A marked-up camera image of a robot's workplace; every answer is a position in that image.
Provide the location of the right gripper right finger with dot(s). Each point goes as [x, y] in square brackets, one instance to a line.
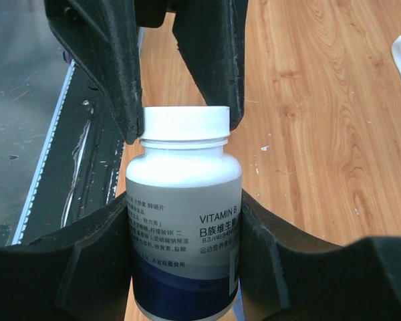
[288, 274]

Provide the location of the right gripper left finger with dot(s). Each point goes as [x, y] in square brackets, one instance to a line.
[80, 272]

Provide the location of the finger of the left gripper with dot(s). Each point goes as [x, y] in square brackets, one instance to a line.
[211, 40]
[102, 38]

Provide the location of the white cap pill bottle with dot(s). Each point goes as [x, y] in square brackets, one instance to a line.
[183, 197]

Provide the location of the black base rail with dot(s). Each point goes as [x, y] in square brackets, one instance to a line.
[78, 167]

